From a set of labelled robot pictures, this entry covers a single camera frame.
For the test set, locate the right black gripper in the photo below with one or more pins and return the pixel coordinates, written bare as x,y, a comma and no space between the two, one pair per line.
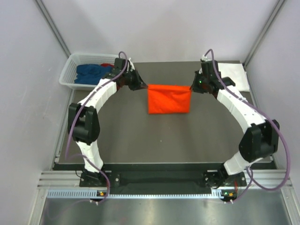
194,87

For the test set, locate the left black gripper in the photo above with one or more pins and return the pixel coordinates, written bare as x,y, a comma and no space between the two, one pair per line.
138,84

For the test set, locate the orange t-shirt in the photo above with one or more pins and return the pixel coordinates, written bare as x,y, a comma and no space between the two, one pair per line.
168,99

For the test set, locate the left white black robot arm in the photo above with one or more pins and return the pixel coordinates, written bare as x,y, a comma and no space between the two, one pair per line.
83,123

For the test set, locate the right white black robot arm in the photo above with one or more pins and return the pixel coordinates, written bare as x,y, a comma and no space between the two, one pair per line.
260,138

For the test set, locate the red t-shirt in basket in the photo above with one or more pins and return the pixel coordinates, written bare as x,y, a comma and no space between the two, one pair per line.
107,65

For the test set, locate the white folded t-shirt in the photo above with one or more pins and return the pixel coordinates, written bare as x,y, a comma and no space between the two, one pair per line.
237,74

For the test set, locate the blue t-shirt in basket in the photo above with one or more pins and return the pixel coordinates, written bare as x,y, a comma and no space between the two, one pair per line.
90,74

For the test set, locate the white plastic basket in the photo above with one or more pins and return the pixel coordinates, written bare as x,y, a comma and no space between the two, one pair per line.
68,74

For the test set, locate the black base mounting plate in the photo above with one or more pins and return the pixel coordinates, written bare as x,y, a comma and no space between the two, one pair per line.
232,182

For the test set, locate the grey slotted cable duct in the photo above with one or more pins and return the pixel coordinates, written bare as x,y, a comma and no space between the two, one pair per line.
96,194

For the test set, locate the aluminium frame rail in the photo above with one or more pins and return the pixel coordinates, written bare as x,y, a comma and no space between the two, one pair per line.
117,179

